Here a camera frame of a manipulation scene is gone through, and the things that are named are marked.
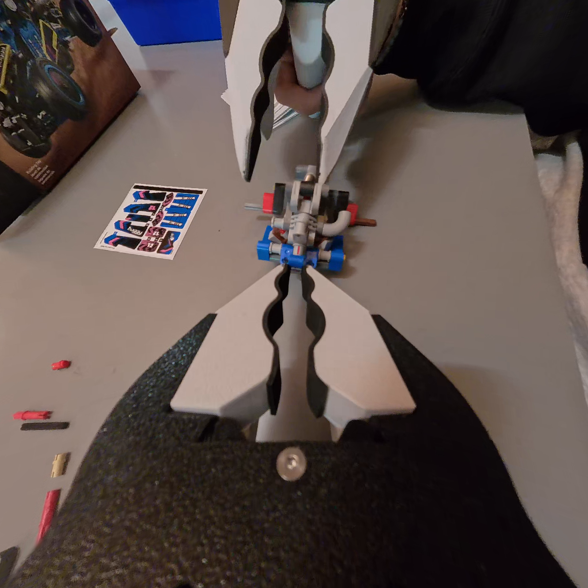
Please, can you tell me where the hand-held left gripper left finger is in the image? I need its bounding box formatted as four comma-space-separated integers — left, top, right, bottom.
170, 266, 292, 417

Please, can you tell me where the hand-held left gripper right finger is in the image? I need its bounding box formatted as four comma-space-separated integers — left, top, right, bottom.
299, 266, 417, 419

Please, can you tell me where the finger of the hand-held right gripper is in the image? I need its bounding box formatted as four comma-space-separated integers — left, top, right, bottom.
224, 0, 290, 183
317, 0, 375, 184

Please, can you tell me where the lego instruction booklet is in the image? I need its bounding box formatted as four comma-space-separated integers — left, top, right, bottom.
220, 89, 318, 126

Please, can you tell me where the grey and blue lego chassis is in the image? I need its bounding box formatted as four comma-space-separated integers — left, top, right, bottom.
245, 165, 377, 273

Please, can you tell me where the lego sticker sheet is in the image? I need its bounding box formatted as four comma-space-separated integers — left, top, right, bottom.
94, 184, 208, 261

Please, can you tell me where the person's right hand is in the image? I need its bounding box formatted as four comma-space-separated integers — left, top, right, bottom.
275, 48, 323, 119

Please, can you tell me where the blue plastic storage bin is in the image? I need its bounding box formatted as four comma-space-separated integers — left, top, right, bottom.
108, 0, 224, 47

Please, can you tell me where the black cardboard box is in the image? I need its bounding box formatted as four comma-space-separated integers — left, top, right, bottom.
0, 0, 141, 232

